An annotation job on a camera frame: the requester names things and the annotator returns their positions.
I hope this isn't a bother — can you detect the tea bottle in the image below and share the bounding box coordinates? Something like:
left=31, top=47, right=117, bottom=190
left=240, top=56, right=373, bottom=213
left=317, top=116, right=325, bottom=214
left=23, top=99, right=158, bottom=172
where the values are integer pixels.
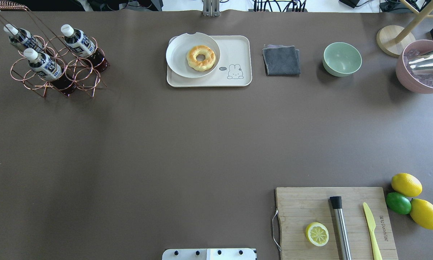
left=3, top=24, right=44, bottom=52
left=60, top=24, right=109, bottom=73
left=23, top=49, right=76, bottom=96

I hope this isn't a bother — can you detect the cream rabbit serving tray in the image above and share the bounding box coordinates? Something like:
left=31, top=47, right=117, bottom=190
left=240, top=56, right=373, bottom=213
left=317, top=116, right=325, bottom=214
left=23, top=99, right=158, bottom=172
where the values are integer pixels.
left=167, top=35, right=252, bottom=87

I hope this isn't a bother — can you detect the white round plate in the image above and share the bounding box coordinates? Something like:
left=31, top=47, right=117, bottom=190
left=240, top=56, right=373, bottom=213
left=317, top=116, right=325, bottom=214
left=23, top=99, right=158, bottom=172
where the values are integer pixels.
left=166, top=32, right=221, bottom=78

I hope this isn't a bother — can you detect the folded grey cloth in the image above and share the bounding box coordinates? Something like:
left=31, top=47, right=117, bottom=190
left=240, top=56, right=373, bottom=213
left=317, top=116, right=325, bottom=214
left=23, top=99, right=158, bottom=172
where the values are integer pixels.
left=262, top=44, right=301, bottom=76

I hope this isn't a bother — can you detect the bamboo cutting board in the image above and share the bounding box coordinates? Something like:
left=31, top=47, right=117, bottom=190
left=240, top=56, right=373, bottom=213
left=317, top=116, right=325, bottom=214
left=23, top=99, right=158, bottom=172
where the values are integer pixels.
left=275, top=187, right=398, bottom=260

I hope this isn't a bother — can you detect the steel muddler black tip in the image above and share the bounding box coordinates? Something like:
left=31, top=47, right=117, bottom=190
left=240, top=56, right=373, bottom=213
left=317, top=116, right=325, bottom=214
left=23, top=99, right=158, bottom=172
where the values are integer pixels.
left=330, top=196, right=352, bottom=260

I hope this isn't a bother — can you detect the mint green bowl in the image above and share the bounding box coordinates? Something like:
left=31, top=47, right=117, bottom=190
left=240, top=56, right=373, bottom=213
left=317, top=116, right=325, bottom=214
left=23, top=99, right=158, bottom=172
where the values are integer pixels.
left=322, top=42, right=362, bottom=77

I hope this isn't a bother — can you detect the halved lemon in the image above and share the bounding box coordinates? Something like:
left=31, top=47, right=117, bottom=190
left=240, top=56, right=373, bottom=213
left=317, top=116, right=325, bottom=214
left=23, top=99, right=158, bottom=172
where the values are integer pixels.
left=305, top=222, right=329, bottom=247

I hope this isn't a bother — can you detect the green lime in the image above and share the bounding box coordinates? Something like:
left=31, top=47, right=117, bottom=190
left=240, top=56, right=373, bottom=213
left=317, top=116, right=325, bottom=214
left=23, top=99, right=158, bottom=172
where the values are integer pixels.
left=385, top=192, right=412, bottom=215

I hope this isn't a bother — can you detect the upper whole lemon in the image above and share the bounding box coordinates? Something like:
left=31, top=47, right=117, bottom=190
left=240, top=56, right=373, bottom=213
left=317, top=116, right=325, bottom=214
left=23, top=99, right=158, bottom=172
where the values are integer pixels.
left=391, top=173, right=423, bottom=197

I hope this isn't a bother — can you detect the whole lemon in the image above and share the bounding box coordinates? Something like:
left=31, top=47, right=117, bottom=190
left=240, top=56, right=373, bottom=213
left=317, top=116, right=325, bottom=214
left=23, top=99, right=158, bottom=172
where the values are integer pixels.
left=391, top=173, right=423, bottom=197
left=410, top=199, right=433, bottom=230

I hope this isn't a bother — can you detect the yellow plastic knife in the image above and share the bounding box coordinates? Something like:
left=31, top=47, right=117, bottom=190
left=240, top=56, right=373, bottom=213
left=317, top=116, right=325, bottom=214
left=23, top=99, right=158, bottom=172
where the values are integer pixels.
left=362, top=202, right=383, bottom=260

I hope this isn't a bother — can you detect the pink ice bowl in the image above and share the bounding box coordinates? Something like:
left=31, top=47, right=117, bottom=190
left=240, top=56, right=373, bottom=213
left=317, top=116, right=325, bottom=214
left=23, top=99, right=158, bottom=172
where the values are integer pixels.
left=396, top=40, right=433, bottom=94

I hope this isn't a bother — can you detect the lower whole lemon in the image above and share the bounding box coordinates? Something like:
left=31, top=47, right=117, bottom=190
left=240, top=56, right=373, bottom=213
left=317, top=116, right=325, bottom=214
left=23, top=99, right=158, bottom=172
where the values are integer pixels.
left=410, top=199, right=433, bottom=230

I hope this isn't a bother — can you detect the steel ice scoop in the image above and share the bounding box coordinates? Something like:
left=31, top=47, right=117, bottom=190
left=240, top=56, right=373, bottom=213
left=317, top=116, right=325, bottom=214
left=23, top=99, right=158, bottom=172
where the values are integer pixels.
left=408, top=50, right=433, bottom=75

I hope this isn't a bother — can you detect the glazed ring donut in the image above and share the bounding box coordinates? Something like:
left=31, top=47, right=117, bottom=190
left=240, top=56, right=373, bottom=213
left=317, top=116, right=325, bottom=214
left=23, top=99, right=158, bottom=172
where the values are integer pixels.
left=186, top=45, right=217, bottom=72

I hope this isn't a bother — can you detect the aluminium frame post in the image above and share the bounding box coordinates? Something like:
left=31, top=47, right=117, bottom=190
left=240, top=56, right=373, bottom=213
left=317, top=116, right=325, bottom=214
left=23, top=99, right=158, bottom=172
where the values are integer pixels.
left=203, top=0, right=221, bottom=17

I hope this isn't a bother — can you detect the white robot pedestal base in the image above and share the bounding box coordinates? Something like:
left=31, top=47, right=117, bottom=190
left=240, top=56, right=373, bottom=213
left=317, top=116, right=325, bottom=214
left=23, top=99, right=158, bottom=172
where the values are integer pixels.
left=162, top=247, right=257, bottom=260

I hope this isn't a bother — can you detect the copper wire bottle rack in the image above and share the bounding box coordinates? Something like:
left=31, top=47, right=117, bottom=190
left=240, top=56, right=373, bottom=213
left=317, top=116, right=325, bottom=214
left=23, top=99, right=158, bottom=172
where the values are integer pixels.
left=0, top=0, right=110, bottom=98

